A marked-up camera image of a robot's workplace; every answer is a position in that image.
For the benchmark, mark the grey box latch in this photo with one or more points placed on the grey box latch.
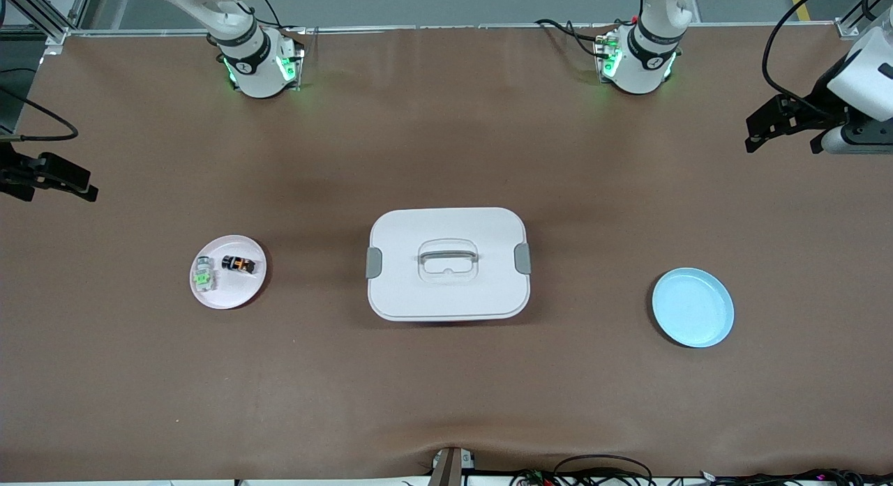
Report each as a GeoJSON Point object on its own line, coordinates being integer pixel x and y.
{"type": "Point", "coordinates": [522, 258]}
{"type": "Point", "coordinates": [374, 263]}

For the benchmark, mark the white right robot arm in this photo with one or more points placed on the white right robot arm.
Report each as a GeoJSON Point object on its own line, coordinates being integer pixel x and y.
{"type": "Point", "coordinates": [254, 67]}

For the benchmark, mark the pink round plate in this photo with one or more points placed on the pink round plate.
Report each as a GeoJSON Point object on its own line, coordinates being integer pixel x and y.
{"type": "Point", "coordinates": [237, 294]}

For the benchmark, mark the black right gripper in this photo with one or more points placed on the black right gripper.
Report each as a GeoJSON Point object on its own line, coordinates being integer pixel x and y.
{"type": "Point", "coordinates": [10, 171]}

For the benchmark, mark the green and clear switch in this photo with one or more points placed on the green and clear switch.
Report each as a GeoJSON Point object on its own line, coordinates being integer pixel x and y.
{"type": "Point", "coordinates": [204, 275]}

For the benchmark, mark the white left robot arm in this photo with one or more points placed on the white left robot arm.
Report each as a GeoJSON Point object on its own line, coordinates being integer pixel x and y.
{"type": "Point", "coordinates": [649, 54]}

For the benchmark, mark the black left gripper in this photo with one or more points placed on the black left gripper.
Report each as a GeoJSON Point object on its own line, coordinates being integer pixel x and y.
{"type": "Point", "coordinates": [820, 104]}

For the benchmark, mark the light blue round plate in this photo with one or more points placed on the light blue round plate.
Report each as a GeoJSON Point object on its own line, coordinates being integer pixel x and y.
{"type": "Point", "coordinates": [694, 308]}

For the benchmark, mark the brown table mat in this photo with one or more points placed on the brown table mat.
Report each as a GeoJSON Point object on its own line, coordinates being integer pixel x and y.
{"type": "Point", "coordinates": [446, 123]}

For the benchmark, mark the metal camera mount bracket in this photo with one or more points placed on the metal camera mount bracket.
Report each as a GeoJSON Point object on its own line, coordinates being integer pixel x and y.
{"type": "Point", "coordinates": [446, 472]}

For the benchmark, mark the storage box with white lid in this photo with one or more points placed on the storage box with white lid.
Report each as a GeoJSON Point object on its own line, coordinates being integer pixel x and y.
{"type": "Point", "coordinates": [446, 298]}

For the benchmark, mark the aluminium frame post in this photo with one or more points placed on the aluminium frame post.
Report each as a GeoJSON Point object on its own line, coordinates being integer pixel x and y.
{"type": "Point", "coordinates": [59, 33]}
{"type": "Point", "coordinates": [848, 27]}

